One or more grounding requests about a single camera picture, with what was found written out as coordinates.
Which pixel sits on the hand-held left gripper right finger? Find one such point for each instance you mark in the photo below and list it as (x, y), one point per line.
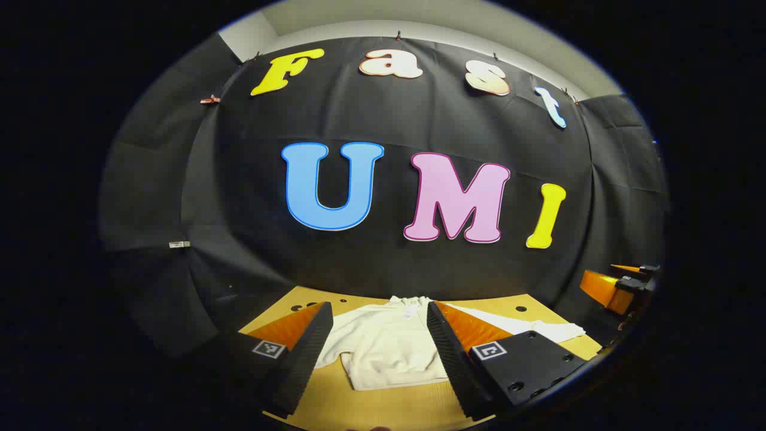
(452, 365)

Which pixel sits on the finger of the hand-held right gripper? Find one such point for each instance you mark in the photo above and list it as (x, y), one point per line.
(604, 290)
(643, 270)

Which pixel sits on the orange backdrop clip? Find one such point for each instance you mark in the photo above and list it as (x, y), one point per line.
(209, 100)

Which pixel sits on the white sweatshirt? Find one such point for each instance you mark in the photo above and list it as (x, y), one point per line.
(389, 341)

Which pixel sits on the black backdrop cloth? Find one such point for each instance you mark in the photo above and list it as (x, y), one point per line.
(389, 120)

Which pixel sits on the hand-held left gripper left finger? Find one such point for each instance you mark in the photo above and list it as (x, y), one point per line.
(302, 359)

